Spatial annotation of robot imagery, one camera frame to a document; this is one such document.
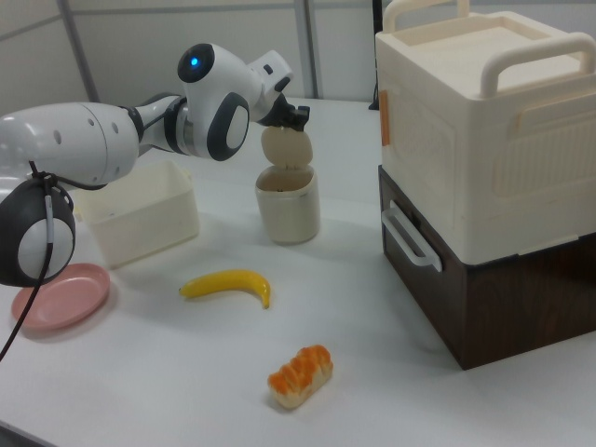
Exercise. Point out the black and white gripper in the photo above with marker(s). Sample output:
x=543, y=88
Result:
x=267, y=84

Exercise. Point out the pink plastic plate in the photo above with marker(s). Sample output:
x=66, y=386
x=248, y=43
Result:
x=65, y=298

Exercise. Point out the toy bread loaf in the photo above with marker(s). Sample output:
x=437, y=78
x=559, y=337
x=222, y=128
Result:
x=300, y=377

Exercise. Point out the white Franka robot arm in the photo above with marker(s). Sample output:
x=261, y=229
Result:
x=93, y=139

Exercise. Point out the white plastic storage bin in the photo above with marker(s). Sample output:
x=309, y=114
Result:
x=139, y=223

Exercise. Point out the black camera stand pole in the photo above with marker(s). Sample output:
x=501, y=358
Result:
x=376, y=56

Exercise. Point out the yellow toy banana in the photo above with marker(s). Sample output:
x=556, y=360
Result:
x=223, y=281

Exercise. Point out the beige flip-lid trash can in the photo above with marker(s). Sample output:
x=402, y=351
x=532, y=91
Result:
x=288, y=214

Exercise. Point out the dark brown drawer box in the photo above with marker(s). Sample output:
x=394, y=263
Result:
x=512, y=302

